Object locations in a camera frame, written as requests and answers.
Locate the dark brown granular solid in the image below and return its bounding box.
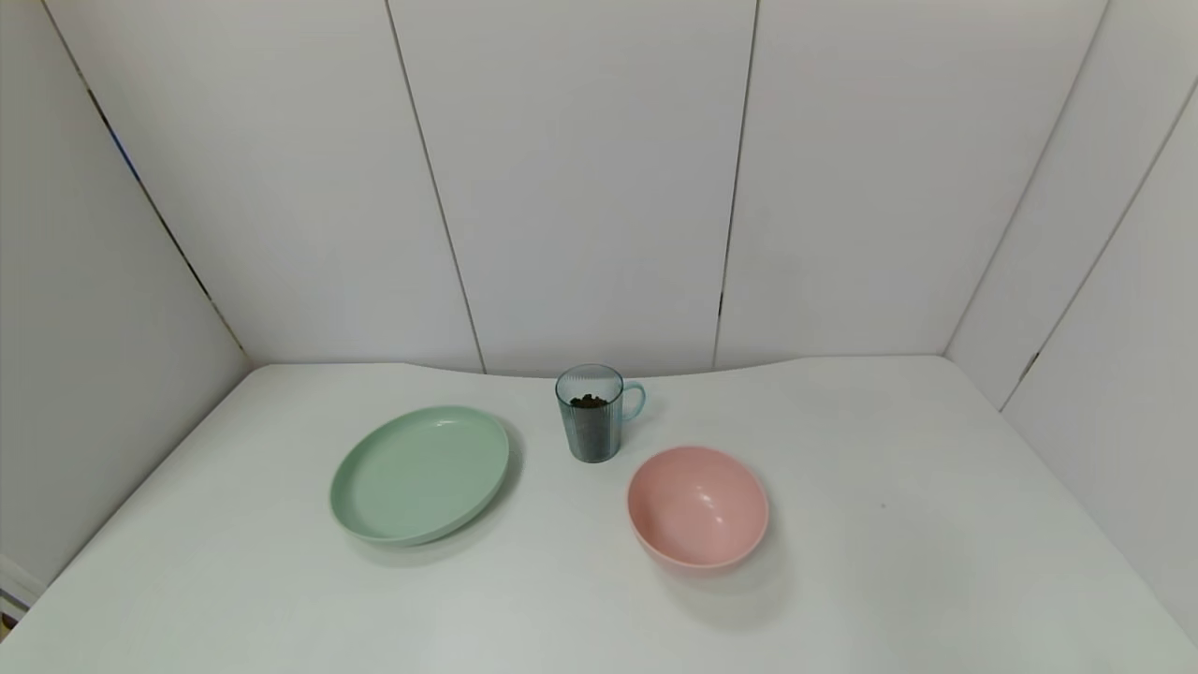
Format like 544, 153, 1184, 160
566, 393, 619, 462

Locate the transparent blue ribbed cup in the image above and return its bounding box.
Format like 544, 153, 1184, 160
555, 364, 647, 464

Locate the pink bowl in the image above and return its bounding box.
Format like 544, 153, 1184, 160
626, 446, 770, 570

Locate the pale green round plate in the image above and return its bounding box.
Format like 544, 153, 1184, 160
329, 404, 512, 548

